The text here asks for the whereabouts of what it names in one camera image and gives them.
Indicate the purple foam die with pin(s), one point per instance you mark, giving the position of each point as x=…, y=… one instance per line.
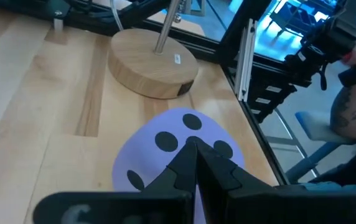
x=140, y=155

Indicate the blue stool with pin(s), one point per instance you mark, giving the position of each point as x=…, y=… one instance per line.
x=315, y=127

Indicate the silver aluminium extrusion bar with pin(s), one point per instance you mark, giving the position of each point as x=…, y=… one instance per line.
x=246, y=62

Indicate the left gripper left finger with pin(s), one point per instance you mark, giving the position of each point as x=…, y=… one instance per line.
x=153, y=208

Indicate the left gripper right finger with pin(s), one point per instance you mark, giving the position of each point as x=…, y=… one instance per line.
x=259, y=208

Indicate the white shade wooden lamp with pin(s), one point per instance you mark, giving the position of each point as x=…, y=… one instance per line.
x=147, y=68

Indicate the person's leg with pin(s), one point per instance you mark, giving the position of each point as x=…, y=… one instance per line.
x=352, y=118

